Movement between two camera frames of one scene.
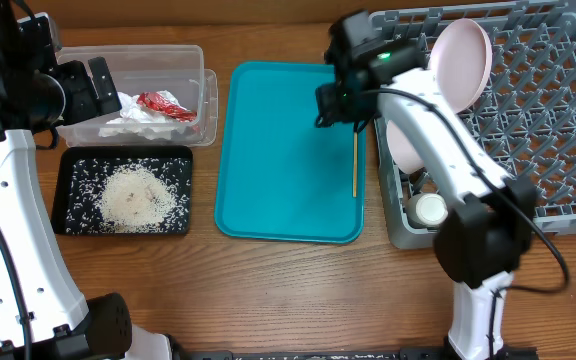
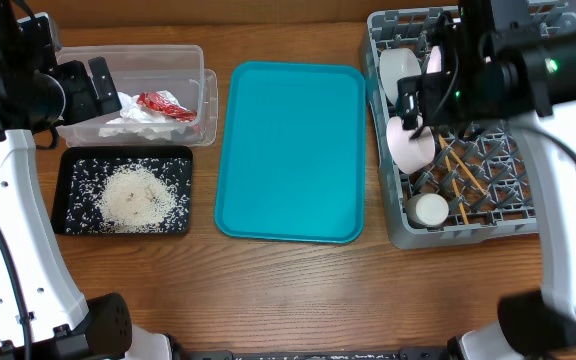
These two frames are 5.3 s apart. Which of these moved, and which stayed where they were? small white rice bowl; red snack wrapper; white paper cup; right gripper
Moved: right gripper
Stayed: red snack wrapper; white paper cup; small white rice bowl
